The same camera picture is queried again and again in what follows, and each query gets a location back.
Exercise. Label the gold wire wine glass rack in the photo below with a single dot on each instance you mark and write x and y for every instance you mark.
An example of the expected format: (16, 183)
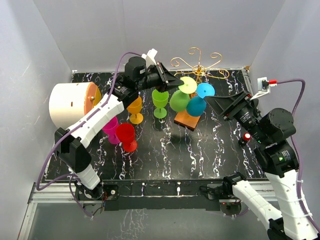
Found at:
(200, 70)

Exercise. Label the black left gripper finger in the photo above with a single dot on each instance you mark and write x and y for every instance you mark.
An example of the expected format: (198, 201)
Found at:
(166, 76)
(170, 85)

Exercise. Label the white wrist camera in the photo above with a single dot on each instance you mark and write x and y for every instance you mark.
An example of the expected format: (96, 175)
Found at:
(150, 57)
(264, 87)

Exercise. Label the blue plastic wine glass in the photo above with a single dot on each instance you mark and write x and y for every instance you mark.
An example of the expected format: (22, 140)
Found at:
(197, 104)

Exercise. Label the green wine glass near rack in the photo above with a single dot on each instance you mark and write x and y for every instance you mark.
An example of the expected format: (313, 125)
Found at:
(160, 100)

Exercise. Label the white cylinder with coloured lid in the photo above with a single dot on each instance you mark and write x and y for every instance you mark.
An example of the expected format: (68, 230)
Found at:
(69, 102)

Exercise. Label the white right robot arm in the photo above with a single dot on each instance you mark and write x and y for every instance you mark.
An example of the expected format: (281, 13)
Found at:
(293, 220)

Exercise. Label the orange wooden rack base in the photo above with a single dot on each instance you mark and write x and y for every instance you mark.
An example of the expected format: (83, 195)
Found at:
(185, 120)

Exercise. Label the red plastic wine glass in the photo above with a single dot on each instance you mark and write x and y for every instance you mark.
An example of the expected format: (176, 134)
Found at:
(125, 132)

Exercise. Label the pink plastic wine glass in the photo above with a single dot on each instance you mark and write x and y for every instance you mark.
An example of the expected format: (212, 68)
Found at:
(110, 130)

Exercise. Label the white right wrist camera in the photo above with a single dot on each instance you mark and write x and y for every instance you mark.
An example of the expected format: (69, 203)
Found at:
(264, 87)

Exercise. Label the orange plastic wine glass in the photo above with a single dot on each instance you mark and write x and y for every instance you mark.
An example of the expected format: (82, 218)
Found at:
(135, 111)

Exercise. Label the green wine glass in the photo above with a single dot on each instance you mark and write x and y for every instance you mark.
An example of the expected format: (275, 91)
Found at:
(160, 100)
(181, 97)

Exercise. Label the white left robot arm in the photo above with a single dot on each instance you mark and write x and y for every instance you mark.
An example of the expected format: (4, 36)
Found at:
(140, 73)

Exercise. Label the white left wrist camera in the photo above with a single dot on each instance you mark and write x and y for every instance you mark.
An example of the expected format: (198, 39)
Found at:
(150, 57)

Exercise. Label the black front mounting rail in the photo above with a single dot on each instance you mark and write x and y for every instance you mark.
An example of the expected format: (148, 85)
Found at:
(115, 195)

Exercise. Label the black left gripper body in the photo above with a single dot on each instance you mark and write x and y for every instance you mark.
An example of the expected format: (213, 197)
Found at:
(153, 79)

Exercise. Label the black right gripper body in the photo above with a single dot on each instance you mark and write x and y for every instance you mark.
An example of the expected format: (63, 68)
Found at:
(248, 117)

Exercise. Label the red emergency stop button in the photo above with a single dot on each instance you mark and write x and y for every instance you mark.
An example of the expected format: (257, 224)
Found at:
(244, 139)

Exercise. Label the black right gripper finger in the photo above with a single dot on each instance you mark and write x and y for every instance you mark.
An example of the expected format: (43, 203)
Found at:
(232, 107)
(215, 102)

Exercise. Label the green wine glass front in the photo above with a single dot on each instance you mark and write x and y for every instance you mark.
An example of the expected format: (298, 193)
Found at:
(181, 97)

